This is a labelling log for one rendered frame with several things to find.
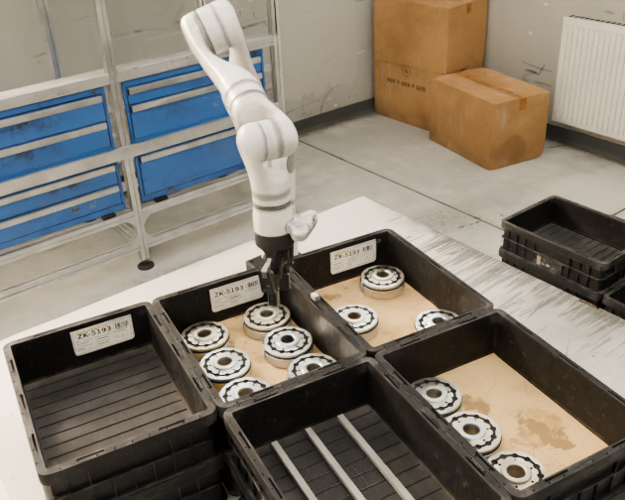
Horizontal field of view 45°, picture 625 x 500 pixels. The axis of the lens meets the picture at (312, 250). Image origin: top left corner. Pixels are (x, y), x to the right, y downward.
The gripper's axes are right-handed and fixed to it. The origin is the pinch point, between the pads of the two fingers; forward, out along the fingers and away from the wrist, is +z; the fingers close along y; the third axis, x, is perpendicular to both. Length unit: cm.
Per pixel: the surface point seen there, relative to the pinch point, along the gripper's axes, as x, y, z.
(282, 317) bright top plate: -4.2, -10.8, 14.4
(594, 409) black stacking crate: 59, 5, 12
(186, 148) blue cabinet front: -110, -173, 48
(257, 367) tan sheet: -4.9, 3.1, 17.3
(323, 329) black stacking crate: 7.4, -4.2, 10.9
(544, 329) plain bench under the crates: 51, -42, 30
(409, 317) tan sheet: 21.7, -21.3, 17.3
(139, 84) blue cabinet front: -121, -161, 15
